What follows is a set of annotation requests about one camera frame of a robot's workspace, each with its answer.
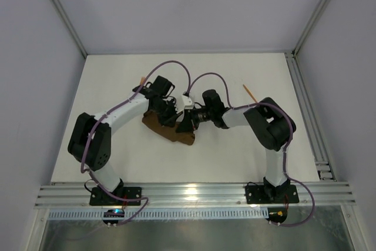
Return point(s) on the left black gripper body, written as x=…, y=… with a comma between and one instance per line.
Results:
x=168, y=114

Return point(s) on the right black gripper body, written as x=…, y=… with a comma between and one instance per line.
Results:
x=191, y=119

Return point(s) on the brown cloth napkin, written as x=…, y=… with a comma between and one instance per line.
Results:
x=150, y=120

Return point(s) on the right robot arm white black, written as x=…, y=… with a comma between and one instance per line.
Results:
x=272, y=128

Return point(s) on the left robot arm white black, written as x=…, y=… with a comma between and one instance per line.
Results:
x=91, y=140

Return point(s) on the orange plastic knife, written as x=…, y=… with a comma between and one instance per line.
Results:
x=250, y=93

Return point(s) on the left small controller board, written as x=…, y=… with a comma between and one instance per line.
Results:
x=112, y=217

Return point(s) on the small controller board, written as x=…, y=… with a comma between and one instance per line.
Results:
x=276, y=216
x=112, y=217

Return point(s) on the right small controller board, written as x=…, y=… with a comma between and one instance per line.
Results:
x=276, y=216

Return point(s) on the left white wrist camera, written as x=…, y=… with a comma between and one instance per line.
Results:
x=184, y=102

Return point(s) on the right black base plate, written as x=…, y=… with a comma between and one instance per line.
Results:
x=266, y=193

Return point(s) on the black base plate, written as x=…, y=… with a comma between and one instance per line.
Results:
x=266, y=193
x=99, y=197

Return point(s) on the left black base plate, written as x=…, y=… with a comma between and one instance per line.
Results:
x=99, y=197

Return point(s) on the slotted grey cable duct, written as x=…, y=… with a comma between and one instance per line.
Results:
x=164, y=213

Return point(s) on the aluminium front rail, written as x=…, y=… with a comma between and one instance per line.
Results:
x=174, y=195

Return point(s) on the aluminium rail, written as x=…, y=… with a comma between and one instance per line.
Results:
x=315, y=137
x=174, y=195

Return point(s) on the aluminium right side rail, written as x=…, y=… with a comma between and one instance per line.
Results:
x=315, y=137

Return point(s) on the left aluminium corner post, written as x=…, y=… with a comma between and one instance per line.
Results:
x=60, y=11

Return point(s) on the aluminium corner post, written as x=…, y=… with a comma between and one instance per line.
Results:
x=313, y=20
x=60, y=11

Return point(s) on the right aluminium corner post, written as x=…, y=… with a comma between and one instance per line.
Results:
x=313, y=20

